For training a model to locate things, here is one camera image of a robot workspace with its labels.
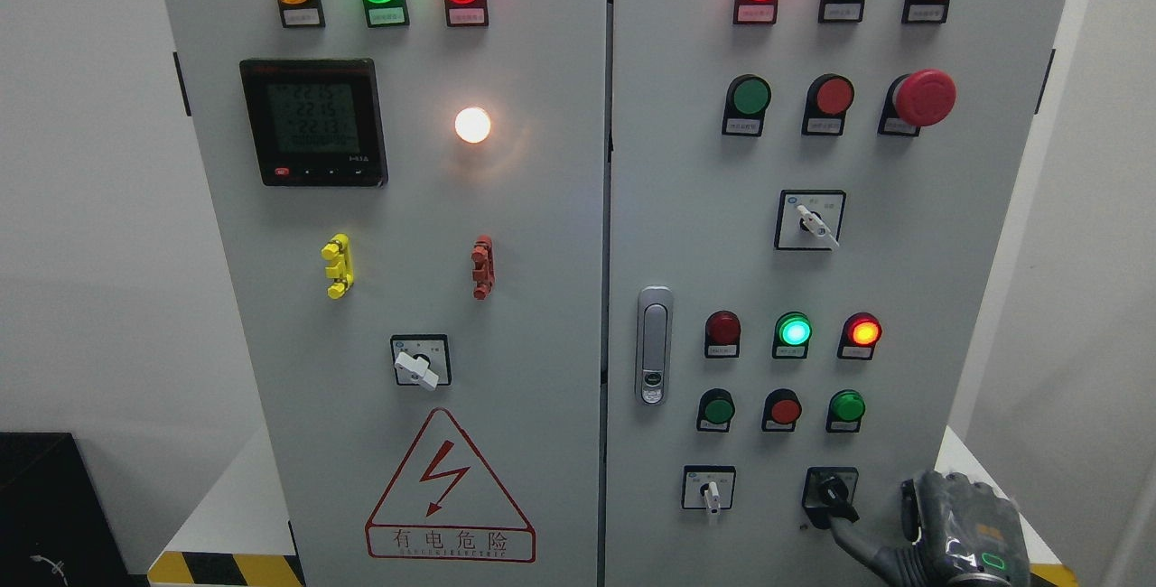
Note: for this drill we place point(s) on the black rotary knob switch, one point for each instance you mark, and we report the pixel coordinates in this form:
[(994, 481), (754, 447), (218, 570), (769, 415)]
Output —
[(828, 494)]

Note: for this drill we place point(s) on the grey electrical cabinet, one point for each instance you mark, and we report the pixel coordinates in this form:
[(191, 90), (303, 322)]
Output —
[(605, 172)]

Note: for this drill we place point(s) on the red terminal connector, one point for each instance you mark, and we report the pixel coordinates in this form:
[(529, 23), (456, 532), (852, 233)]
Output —
[(483, 272)]

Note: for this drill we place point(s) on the dark red lamp left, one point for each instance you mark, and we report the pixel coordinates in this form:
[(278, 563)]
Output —
[(722, 335)]

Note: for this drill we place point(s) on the white glowing lamp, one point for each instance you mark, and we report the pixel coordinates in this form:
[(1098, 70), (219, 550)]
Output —
[(472, 125)]

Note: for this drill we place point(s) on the green push button lower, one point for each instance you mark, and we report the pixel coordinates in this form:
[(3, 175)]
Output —
[(715, 411)]

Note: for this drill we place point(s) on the green push button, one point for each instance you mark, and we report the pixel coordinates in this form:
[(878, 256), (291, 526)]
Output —
[(746, 103), (715, 411)]

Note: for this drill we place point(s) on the green lit lamp middle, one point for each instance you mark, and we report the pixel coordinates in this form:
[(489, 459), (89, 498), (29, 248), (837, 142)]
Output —
[(793, 332)]

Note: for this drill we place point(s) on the green push button upper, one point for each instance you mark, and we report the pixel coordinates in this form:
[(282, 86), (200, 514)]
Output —
[(746, 103)]

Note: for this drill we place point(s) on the yellow terminal connector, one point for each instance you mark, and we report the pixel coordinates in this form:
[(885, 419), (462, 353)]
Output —
[(338, 268)]

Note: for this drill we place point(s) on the red push button lower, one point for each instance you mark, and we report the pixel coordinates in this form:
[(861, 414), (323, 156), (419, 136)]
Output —
[(781, 411)]

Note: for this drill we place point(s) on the red push button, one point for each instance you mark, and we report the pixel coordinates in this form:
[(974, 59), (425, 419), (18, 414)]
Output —
[(781, 411), (827, 101)]

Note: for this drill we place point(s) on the red electric hazard sign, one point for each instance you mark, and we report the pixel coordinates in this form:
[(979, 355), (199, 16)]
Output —
[(445, 503)]

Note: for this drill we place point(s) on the black digital power meter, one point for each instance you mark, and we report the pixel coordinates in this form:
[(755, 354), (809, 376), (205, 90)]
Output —
[(315, 121)]

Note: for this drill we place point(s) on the red push button upper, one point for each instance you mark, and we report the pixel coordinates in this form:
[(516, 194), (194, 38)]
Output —
[(827, 101)]

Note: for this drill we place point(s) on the green illuminated button lower right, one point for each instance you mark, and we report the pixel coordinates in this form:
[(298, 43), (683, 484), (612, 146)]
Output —
[(845, 412)]

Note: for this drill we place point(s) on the red emergency stop button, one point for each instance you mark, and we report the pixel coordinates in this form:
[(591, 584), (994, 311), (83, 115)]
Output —
[(919, 99)]

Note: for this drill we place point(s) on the white platform with hazard stripes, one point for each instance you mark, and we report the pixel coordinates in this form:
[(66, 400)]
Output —
[(239, 535)]

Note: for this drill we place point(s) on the black box bottom left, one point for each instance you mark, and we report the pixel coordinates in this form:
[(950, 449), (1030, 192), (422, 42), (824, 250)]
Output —
[(53, 530)]

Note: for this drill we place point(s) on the silver door handle lock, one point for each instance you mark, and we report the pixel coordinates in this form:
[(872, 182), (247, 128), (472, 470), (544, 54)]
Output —
[(652, 349)]

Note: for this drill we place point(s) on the white selector switch left door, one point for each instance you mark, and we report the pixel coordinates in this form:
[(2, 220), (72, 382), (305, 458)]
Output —
[(421, 360)]

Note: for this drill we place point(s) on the white selector switch upper right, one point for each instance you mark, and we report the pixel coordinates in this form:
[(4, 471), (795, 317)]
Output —
[(809, 220)]

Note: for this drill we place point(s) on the small white selector switch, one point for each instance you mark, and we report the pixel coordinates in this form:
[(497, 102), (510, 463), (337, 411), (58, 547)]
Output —
[(709, 488)]

